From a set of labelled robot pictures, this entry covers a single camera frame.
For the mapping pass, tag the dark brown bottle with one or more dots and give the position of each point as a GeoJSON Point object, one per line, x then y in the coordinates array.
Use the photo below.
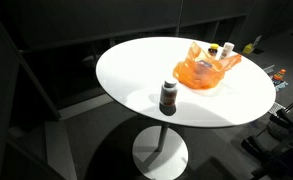
{"type": "Point", "coordinates": [168, 95]}

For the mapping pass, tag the orange plastic bag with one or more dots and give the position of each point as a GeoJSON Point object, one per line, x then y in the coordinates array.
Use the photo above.
{"type": "Point", "coordinates": [199, 71]}

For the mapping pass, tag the blue box in bag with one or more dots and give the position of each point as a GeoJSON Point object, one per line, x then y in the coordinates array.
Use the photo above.
{"type": "Point", "coordinates": [204, 63]}

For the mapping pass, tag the yellow cap brown bottle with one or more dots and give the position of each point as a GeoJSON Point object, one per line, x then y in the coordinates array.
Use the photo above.
{"type": "Point", "coordinates": [213, 50]}

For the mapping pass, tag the tall white bottle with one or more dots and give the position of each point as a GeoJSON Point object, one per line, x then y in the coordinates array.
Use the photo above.
{"type": "Point", "coordinates": [226, 50]}

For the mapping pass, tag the orange cap bottle on floor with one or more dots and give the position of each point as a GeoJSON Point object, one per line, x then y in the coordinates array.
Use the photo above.
{"type": "Point", "coordinates": [279, 75]}

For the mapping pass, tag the grey table pole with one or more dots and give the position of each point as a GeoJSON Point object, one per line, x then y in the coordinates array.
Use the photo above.
{"type": "Point", "coordinates": [163, 136]}

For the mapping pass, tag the white round table base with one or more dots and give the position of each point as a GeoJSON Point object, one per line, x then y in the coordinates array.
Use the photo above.
{"type": "Point", "coordinates": [161, 156]}

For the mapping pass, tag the white round table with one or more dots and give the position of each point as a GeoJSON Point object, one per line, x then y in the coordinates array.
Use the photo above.
{"type": "Point", "coordinates": [86, 43]}

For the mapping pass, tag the yellow box on floor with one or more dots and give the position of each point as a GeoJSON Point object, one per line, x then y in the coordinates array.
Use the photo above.
{"type": "Point", "coordinates": [248, 48]}

